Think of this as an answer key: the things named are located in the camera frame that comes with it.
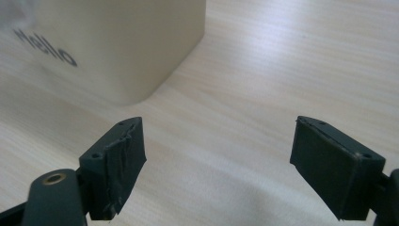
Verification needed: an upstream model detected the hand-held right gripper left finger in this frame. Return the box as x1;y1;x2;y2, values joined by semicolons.
78;116;148;221

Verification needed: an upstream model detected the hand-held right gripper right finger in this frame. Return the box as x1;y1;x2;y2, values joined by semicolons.
289;115;387;222

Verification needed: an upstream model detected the cream square bin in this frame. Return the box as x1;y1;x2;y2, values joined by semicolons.
0;0;208;107

